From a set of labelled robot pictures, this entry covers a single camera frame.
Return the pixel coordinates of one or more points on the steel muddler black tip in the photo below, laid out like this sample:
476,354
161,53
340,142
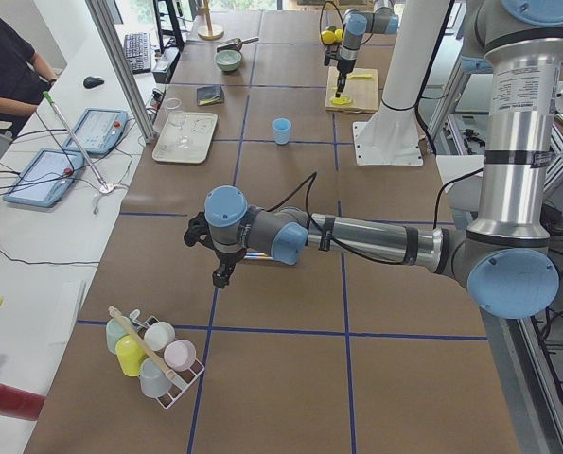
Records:
257,256

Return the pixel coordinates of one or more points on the yellow plastic knife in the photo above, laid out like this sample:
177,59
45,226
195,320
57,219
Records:
360,76

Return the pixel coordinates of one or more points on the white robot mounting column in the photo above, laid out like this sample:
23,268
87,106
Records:
423,23

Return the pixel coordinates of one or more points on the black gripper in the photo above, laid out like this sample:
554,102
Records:
226,259
343,66

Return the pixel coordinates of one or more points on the grey folded cloth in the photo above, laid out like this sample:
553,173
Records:
210,95

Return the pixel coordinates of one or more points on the blue teach pendant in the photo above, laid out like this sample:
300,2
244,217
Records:
46,178
99,130

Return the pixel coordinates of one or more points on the aluminium frame post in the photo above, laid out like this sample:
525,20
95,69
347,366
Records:
103,21

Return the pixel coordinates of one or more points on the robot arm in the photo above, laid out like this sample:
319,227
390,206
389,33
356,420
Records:
501,257
356,23

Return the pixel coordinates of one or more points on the yellow lemons on arm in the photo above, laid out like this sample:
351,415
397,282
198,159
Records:
331,36

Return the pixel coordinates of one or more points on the mint green cup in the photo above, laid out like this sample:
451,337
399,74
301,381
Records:
114,332

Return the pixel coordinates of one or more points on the steel ice scoop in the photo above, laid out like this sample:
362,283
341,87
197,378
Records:
236,44

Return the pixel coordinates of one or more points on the green bowl of ice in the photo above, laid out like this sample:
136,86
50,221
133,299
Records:
228,60

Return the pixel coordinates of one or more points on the light grey cup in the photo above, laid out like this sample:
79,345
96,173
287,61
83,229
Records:
153,382

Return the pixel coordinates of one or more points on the yellow cup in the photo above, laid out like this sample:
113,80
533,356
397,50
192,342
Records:
130,356

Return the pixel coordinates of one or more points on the wooden rack handle stick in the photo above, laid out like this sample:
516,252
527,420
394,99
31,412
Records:
118,316

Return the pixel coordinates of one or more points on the pink cup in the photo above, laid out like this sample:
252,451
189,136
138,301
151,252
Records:
180,355

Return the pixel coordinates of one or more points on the white cup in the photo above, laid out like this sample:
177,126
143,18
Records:
159,335

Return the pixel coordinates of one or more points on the cream bear serving tray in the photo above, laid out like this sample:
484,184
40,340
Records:
199,128

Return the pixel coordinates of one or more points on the black keyboard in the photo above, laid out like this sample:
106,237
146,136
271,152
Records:
137,51

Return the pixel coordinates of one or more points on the black computer mouse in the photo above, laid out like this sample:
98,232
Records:
91,82

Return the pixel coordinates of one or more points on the seated person black shirt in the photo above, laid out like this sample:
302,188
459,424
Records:
24,76

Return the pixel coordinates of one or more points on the yellow lemon slice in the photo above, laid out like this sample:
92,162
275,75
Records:
341,100

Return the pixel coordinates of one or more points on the blue paper cup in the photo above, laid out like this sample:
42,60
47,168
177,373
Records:
281,130

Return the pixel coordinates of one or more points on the clear wine glass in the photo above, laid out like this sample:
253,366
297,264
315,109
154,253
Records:
176,117

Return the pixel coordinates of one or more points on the bamboo cutting board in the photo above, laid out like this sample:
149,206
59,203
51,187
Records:
364,92

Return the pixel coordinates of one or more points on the white wire cup rack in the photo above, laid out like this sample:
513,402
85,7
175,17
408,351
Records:
183,380

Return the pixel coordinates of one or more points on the metal rod green tip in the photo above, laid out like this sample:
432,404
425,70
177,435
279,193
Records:
105,188

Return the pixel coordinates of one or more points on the far blue teach pendant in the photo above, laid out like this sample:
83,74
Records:
99,130

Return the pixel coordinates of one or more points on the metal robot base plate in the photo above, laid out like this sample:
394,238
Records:
385,144

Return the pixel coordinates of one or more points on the near blue teach pendant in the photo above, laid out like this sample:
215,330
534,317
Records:
46,178

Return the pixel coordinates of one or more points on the red cylinder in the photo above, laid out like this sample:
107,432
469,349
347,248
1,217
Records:
19,403

